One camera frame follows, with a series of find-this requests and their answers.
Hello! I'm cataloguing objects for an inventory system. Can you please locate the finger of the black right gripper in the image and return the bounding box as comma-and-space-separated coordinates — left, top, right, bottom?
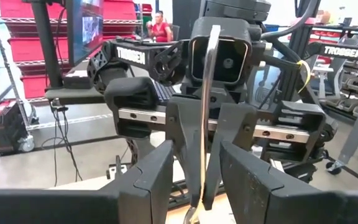
165, 96, 203, 208
203, 104, 259, 211

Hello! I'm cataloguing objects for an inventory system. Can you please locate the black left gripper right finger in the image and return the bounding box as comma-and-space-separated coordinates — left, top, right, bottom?
219, 141, 284, 224

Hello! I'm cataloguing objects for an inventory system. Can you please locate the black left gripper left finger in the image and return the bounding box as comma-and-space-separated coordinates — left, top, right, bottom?
99, 139, 174, 224

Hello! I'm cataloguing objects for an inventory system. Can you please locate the silver spoon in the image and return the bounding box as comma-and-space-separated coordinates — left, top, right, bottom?
183, 24, 222, 224

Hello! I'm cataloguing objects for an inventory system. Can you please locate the black keyboard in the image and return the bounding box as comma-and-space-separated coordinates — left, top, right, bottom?
152, 79, 175, 105

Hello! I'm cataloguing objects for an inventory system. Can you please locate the dark desk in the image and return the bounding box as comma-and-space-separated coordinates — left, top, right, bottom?
44, 70, 111, 106

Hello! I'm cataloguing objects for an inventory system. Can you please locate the person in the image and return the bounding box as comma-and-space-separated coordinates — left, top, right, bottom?
146, 10, 174, 44

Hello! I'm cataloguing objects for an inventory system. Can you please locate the black computer monitor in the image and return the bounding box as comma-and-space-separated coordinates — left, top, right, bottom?
65, 0, 105, 68

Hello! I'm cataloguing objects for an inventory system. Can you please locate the red storage bin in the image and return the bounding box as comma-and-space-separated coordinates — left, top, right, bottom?
0, 0, 68, 19
103, 0, 137, 21
20, 74, 51, 99
7, 37, 70, 62

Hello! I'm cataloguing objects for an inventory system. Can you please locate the black monitor pole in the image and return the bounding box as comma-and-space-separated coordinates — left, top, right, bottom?
29, 0, 64, 90

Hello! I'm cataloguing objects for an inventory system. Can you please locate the grey wheeled stand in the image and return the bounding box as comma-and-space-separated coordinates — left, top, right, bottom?
326, 90, 358, 175

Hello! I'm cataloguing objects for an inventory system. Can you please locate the black red tool case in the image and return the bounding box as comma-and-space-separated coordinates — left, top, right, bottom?
0, 99, 35, 154

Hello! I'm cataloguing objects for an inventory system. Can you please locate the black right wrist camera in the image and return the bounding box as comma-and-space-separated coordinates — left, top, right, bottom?
188, 17, 255, 86

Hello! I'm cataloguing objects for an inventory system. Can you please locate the black hanging cable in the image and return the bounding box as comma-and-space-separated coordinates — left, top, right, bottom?
42, 105, 83, 187

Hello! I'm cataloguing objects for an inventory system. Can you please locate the yellow cable tie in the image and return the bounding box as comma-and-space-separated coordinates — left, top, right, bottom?
296, 60, 312, 94

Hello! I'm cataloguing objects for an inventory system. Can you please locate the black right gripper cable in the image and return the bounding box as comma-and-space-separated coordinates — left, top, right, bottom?
261, 0, 321, 63

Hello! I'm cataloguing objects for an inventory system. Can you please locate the metal wire shelf rack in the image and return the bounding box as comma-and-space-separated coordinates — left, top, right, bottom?
0, 0, 142, 128

